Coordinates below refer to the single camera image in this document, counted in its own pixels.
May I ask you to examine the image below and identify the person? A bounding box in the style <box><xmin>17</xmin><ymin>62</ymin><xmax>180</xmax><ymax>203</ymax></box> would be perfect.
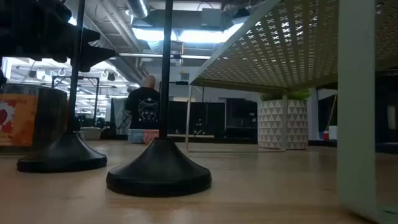
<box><xmin>124</xmin><ymin>74</ymin><xmax>161</xmax><ymax>130</ymax></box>

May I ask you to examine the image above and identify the round metal ceiling duct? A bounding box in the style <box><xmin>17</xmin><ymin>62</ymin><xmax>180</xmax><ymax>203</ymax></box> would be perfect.
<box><xmin>126</xmin><ymin>0</ymin><xmax>150</xmax><ymax>19</ymax></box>

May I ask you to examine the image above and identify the succulent in triangle-patterned pot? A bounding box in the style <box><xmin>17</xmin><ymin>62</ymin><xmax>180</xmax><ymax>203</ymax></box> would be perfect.
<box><xmin>257</xmin><ymin>89</ymin><xmax>312</xmax><ymax>151</ymax></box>

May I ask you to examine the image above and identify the grey cloth cover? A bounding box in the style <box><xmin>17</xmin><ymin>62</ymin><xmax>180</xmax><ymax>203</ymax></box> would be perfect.
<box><xmin>111</xmin><ymin>98</ymin><xmax>131</xmax><ymax>135</ymax></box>

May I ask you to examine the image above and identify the ceiling light tube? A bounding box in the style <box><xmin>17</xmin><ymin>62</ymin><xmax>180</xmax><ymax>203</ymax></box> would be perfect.
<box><xmin>118</xmin><ymin>52</ymin><xmax>212</xmax><ymax>60</ymax></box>

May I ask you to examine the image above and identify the yellow cable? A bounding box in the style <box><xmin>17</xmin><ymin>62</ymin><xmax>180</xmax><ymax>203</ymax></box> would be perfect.
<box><xmin>325</xmin><ymin>92</ymin><xmax>338</xmax><ymax>132</ymax></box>

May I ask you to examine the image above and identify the metal candle tin orange label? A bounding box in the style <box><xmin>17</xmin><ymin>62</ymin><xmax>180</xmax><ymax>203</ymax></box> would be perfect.
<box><xmin>0</xmin><ymin>83</ymin><xmax>68</xmax><ymax>156</ymax></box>

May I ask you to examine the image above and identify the black candle stick holder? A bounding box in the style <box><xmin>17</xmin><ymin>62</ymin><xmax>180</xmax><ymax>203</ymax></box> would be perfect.
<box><xmin>106</xmin><ymin>0</ymin><xmax>213</xmax><ymax>197</ymax></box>
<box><xmin>17</xmin><ymin>0</ymin><xmax>108</xmax><ymax>174</ymax></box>

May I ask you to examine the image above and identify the black partition wall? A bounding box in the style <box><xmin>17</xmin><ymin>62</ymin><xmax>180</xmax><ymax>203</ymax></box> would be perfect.
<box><xmin>167</xmin><ymin>98</ymin><xmax>259</xmax><ymax>139</ymax></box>

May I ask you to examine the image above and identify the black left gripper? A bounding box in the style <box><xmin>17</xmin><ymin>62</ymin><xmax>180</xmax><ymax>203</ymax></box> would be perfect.
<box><xmin>0</xmin><ymin>0</ymin><xmax>116</xmax><ymax>73</ymax></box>

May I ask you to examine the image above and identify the green perforated metal shelf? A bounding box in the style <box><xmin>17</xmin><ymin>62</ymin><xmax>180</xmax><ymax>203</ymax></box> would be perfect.
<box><xmin>185</xmin><ymin>0</ymin><xmax>398</xmax><ymax>224</ymax></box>

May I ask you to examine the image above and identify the pale grey candle pot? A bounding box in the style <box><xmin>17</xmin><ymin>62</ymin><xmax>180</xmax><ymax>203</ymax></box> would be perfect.
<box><xmin>80</xmin><ymin>126</ymin><xmax>103</xmax><ymax>141</ymax></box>

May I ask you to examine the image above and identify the black metal rack frame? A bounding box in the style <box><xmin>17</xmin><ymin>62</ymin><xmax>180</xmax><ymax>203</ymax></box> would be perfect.
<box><xmin>51</xmin><ymin>75</ymin><xmax>100</xmax><ymax>125</ymax></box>

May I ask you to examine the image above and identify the grey ceiling box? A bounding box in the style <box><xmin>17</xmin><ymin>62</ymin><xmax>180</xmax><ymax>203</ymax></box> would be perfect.
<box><xmin>201</xmin><ymin>7</ymin><xmax>223</xmax><ymax>27</ymax></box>

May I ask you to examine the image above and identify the blue patterned candle pot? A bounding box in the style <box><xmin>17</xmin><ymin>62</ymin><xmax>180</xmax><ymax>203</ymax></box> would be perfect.
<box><xmin>127</xmin><ymin>128</ymin><xmax>146</xmax><ymax>144</ymax></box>

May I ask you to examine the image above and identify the red patterned candle pot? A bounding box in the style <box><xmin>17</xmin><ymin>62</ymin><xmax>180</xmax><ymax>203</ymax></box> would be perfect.
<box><xmin>143</xmin><ymin>129</ymin><xmax>160</xmax><ymax>145</ymax></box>

